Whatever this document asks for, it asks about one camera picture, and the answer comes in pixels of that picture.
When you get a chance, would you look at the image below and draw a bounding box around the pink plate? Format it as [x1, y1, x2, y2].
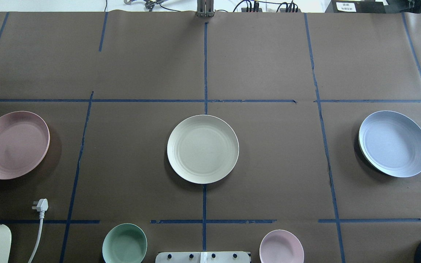
[0, 111, 50, 180]

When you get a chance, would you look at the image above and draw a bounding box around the green plate under blue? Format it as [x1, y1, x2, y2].
[354, 130, 379, 172]

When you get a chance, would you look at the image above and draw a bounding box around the white power plug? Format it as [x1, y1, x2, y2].
[31, 198, 49, 213]

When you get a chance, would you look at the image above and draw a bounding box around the green bowl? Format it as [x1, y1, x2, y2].
[102, 223, 148, 263]

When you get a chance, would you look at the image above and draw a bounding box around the cream white plate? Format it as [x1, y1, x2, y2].
[166, 115, 240, 184]

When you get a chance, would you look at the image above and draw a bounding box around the pink bowl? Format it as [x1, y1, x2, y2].
[259, 229, 304, 263]

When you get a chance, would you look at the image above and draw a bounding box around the black box with label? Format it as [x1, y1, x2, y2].
[325, 0, 386, 14]

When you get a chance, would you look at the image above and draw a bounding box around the white plug cable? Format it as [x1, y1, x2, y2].
[28, 211, 45, 263]

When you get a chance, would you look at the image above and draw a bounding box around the aluminium frame post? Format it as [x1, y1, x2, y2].
[197, 0, 215, 17]

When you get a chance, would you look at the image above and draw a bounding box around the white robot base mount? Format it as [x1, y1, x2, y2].
[155, 251, 252, 263]

